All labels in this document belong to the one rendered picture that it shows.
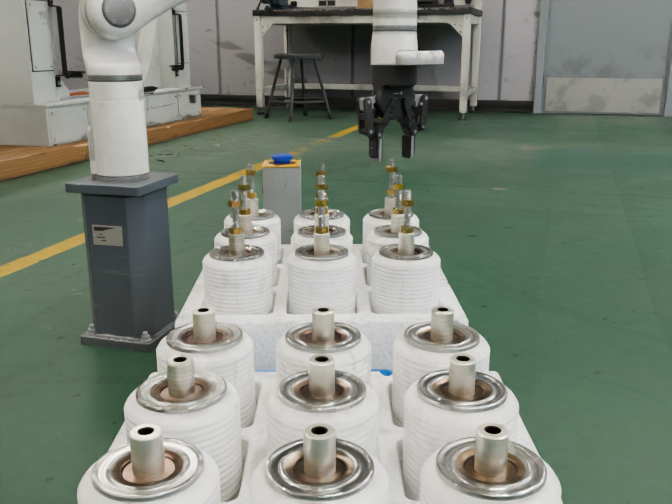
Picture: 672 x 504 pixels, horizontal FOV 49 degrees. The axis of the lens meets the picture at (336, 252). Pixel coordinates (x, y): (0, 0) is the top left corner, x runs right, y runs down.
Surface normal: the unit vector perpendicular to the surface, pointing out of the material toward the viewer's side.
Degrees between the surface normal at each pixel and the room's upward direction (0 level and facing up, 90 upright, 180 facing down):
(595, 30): 90
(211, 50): 90
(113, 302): 90
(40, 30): 90
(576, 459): 0
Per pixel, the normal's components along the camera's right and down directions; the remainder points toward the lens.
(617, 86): -0.29, 0.26
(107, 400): 0.00, -0.96
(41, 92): 0.96, 0.08
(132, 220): 0.45, 0.25
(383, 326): 0.02, 0.27
